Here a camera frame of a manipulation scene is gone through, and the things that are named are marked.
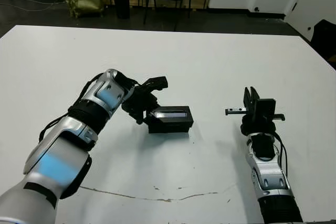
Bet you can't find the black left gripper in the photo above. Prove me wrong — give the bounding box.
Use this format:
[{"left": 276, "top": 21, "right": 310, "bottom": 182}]
[{"left": 121, "top": 84, "right": 165, "bottom": 126}]

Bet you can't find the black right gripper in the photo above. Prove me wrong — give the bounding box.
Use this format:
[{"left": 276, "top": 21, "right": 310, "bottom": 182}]
[{"left": 225, "top": 86, "right": 286, "bottom": 135}]

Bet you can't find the black box lid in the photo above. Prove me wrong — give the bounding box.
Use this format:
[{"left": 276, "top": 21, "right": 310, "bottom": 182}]
[{"left": 148, "top": 105, "right": 195, "bottom": 130}]

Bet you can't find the black armchair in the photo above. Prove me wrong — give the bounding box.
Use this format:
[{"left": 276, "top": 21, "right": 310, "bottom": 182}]
[{"left": 309, "top": 19, "right": 336, "bottom": 63}]

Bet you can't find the black waste bin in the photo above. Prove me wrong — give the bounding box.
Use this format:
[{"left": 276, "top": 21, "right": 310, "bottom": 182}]
[{"left": 112, "top": 0, "right": 131, "bottom": 20}]

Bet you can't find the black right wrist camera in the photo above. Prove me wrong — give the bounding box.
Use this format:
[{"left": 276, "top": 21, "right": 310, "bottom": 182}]
[{"left": 258, "top": 98, "right": 277, "bottom": 122}]

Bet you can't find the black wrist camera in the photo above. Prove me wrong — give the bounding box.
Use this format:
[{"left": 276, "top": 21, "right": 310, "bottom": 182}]
[
  {"left": 258, "top": 98, "right": 277, "bottom": 122},
  {"left": 145, "top": 76, "right": 169, "bottom": 91}
]

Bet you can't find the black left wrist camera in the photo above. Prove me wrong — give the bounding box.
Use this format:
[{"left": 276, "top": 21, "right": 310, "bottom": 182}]
[{"left": 145, "top": 76, "right": 169, "bottom": 91}]

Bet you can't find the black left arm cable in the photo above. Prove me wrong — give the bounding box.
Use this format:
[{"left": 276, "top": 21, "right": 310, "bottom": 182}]
[{"left": 38, "top": 73, "right": 100, "bottom": 142}]

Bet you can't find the white floor cable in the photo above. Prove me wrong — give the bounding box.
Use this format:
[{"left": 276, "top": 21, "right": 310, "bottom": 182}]
[{"left": 0, "top": 0, "right": 66, "bottom": 12}]

